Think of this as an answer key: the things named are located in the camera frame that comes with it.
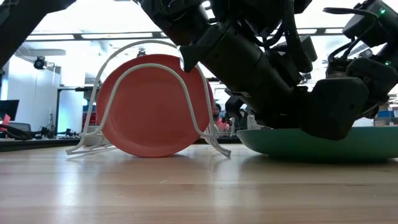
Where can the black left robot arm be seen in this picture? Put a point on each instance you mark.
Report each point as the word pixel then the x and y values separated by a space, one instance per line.
pixel 242 71

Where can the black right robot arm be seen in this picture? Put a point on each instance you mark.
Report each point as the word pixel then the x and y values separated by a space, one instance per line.
pixel 367 28

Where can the green plate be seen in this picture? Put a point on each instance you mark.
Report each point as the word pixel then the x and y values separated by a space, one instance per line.
pixel 280 146

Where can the person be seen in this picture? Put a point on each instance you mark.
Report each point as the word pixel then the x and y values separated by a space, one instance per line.
pixel 221 124

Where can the black aluminium table frame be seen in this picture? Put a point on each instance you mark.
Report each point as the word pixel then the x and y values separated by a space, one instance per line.
pixel 31 144

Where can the plain orange plate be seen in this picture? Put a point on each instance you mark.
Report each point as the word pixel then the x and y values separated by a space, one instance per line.
pixel 149 118

